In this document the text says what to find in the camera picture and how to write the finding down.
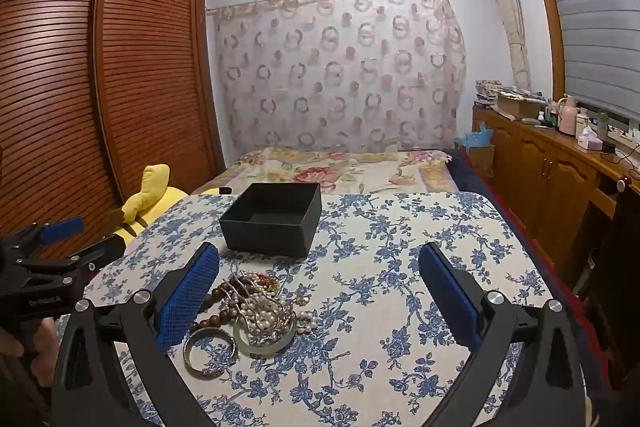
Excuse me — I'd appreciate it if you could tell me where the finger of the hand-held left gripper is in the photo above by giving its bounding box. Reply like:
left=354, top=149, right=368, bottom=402
left=10, top=216, right=86, bottom=258
left=15, top=234, right=127, bottom=289

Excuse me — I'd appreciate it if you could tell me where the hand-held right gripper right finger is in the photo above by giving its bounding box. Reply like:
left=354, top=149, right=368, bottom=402
left=417, top=242, right=588, bottom=427

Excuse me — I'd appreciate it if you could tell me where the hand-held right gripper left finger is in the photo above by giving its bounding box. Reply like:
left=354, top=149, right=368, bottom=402
left=50, top=241, right=221, bottom=427

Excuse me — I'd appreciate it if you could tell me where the dark wooden bead bracelet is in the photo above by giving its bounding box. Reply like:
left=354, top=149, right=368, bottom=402
left=190, top=282, right=237, bottom=333

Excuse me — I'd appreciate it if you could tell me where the silver bangle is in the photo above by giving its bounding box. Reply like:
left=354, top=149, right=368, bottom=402
left=182, top=327, right=240, bottom=378

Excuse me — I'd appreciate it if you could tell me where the silver bead jewelry pile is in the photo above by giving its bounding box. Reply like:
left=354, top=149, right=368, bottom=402
left=220, top=272, right=313, bottom=338

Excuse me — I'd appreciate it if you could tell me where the pale green jade bangle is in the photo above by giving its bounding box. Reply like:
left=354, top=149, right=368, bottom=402
left=232, top=317, right=297, bottom=350

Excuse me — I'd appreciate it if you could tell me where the black box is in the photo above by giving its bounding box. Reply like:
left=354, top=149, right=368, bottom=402
left=219, top=182, right=322, bottom=259

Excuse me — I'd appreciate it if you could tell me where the person's left hand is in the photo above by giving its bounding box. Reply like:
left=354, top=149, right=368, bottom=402
left=0, top=317, right=57, bottom=390

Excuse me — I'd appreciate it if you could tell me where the blue floral tablecloth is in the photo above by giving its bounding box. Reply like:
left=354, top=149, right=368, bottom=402
left=55, top=191, right=568, bottom=427

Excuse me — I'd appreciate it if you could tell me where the yellow plush toy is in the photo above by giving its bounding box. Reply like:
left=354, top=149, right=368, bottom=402
left=107, top=164, right=233, bottom=248

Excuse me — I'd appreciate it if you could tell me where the dark blue bedding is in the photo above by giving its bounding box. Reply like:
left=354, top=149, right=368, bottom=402
left=444, top=149, right=503, bottom=196

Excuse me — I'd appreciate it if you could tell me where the wooden cabinet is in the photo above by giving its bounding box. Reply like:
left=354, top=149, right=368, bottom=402
left=472, top=104, right=640, bottom=268

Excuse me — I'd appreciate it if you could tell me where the blue plastic bag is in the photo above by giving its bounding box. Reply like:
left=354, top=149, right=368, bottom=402
left=462, top=122, right=496, bottom=150

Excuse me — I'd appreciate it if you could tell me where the brown slatted wardrobe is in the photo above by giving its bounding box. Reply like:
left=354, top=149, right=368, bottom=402
left=0, top=0, right=226, bottom=258

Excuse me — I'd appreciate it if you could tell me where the black chair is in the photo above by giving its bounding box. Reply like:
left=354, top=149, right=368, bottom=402
left=575, top=192, right=640, bottom=388

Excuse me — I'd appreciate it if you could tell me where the floral bed blanket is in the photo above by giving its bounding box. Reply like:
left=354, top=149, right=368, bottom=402
left=200, top=147, right=456, bottom=196

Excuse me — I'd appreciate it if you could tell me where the cardboard box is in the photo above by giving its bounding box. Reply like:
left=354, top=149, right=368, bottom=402
left=495, top=92, right=543, bottom=120

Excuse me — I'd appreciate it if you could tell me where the folded patterned cloth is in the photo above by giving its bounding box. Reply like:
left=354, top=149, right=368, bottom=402
left=475, top=79, right=507, bottom=108

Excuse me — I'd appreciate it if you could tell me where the pink tissue box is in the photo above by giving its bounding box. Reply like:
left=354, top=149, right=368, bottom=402
left=576, top=127, right=603, bottom=152

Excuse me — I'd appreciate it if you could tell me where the pink thermos jug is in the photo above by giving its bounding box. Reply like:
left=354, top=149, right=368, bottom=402
left=557, top=94, right=579, bottom=136

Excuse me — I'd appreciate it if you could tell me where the circle patterned curtain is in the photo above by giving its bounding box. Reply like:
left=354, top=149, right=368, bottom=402
left=207, top=0, right=468, bottom=155

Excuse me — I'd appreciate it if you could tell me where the beige lace curtain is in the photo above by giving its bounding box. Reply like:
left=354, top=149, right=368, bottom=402
left=480, top=0, right=532, bottom=94

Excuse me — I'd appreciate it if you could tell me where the grey window blind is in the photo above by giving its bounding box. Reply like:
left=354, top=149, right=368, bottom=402
left=532, top=0, right=640, bottom=118

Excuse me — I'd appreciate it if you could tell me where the wooden window frame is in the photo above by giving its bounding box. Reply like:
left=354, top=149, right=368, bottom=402
left=522, top=0, right=640, bottom=128

